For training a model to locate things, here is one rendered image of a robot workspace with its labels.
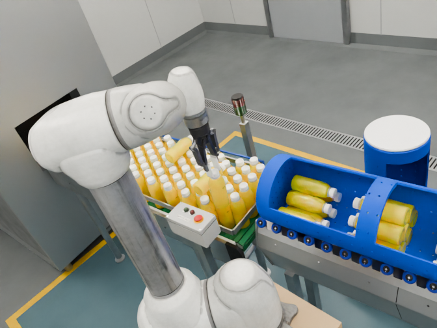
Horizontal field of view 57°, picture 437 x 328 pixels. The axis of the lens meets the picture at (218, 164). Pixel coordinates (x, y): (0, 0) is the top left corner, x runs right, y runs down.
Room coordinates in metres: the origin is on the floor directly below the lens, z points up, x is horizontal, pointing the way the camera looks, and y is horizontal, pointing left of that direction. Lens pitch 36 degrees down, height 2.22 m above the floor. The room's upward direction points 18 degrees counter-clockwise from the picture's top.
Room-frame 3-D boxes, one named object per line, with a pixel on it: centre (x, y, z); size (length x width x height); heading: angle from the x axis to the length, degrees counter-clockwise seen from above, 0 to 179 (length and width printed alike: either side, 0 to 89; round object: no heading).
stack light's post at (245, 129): (1.81, -0.19, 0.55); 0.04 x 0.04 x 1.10; 41
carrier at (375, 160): (1.43, -0.82, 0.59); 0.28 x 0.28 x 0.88
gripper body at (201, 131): (1.26, 0.03, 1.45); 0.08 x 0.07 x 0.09; 131
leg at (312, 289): (1.28, -0.27, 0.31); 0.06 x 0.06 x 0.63; 41
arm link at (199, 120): (1.26, 0.03, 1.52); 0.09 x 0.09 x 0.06
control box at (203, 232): (1.25, 0.18, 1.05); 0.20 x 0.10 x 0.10; 41
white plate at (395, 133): (1.43, -0.82, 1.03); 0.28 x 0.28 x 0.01
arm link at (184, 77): (1.26, 0.04, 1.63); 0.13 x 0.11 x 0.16; 83
